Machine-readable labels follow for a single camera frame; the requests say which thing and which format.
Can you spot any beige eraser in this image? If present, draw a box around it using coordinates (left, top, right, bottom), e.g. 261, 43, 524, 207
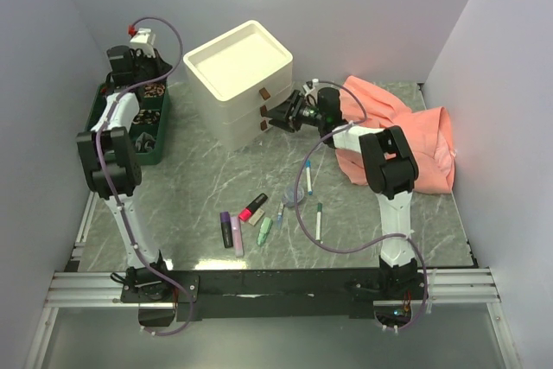
248, 208, 264, 226

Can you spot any green compartment tray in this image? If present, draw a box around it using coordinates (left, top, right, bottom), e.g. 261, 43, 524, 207
84, 80, 172, 167

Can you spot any clear round tape container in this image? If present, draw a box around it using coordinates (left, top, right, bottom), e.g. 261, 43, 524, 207
282, 184, 305, 207

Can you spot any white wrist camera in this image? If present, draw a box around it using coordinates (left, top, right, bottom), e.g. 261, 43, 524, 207
128, 25, 156, 59
302, 79, 320, 101

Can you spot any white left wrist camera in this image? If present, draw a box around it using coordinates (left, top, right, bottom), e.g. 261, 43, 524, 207
128, 25, 156, 59

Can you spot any light pink highlighter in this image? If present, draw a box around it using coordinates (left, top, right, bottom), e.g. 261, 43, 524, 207
231, 216, 245, 258

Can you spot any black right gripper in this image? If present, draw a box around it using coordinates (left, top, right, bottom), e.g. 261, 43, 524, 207
264, 90, 325, 134

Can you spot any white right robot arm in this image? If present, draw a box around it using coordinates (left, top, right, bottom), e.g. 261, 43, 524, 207
261, 80, 429, 298

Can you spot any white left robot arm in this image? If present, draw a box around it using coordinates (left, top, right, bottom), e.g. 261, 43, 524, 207
76, 45, 174, 302

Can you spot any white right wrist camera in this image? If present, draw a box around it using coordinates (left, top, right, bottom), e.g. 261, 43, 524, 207
302, 79, 320, 101

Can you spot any white three-drawer organizer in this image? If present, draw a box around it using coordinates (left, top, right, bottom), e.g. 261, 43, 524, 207
183, 20, 293, 151

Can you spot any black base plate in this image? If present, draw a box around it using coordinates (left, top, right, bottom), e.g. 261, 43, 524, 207
120, 268, 425, 322

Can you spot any aluminium rail frame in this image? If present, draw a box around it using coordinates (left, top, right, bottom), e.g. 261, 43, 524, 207
23, 191, 519, 369

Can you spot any blue cap white marker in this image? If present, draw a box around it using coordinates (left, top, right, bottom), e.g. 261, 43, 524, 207
305, 160, 313, 195

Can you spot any purple black highlighter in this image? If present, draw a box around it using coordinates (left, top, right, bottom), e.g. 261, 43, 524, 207
219, 211, 233, 248

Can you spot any green highlighter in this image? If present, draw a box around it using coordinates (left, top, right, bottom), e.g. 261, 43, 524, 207
257, 218, 273, 246

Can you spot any pink cloth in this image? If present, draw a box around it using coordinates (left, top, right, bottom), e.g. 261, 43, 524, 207
340, 75, 454, 194

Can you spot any thin blue pen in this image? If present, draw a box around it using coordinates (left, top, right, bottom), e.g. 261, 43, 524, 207
277, 202, 285, 229

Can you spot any green cap white marker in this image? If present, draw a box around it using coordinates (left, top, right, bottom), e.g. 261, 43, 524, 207
315, 202, 323, 243

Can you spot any pink black highlighter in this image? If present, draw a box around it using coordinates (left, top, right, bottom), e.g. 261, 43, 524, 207
238, 193, 268, 222

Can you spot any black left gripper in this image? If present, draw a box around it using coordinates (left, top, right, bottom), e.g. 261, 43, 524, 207
134, 48, 175, 86

